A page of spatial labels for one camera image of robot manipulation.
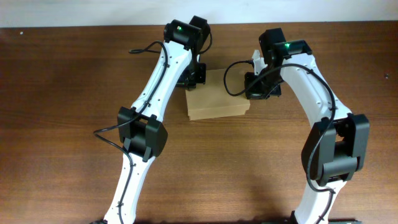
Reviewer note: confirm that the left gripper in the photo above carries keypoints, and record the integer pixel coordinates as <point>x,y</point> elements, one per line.
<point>191,83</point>

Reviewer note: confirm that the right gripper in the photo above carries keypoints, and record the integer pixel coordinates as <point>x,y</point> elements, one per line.
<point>251,91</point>

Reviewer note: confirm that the brown cardboard box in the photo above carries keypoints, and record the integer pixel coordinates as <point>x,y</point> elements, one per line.
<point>210,100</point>

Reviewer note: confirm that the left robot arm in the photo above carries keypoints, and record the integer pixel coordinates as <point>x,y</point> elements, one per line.
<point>139,132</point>

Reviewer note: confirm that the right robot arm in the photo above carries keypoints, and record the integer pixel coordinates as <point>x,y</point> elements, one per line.
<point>336,145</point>

